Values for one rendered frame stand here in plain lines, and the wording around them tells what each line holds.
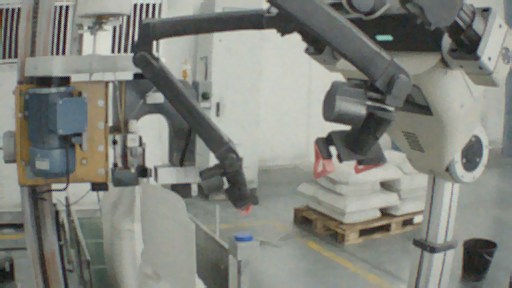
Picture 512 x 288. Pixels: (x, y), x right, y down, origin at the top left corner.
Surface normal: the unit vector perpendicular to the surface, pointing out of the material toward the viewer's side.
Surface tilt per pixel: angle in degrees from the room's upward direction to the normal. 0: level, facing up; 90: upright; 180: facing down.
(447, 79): 90
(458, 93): 90
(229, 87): 90
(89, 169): 90
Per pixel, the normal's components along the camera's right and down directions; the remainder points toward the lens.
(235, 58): 0.43, 0.14
